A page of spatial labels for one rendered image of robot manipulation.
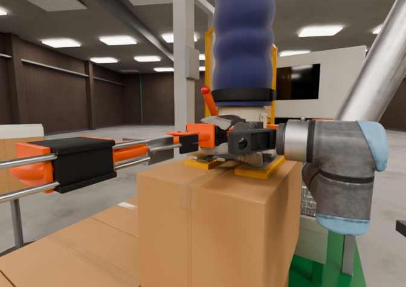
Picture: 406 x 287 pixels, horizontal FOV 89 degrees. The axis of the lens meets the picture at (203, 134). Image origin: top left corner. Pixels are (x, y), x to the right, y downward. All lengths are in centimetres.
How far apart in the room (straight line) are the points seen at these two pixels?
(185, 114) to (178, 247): 167
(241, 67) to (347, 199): 45
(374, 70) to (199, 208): 51
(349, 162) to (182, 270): 50
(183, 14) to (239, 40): 169
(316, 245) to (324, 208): 78
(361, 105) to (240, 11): 43
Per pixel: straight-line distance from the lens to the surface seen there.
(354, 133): 45
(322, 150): 45
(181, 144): 38
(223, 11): 77
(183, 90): 219
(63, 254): 114
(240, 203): 49
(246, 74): 69
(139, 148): 34
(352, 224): 49
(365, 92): 60
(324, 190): 48
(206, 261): 61
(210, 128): 51
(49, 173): 28
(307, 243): 127
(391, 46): 63
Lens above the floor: 114
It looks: 7 degrees down
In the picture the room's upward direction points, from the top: straight up
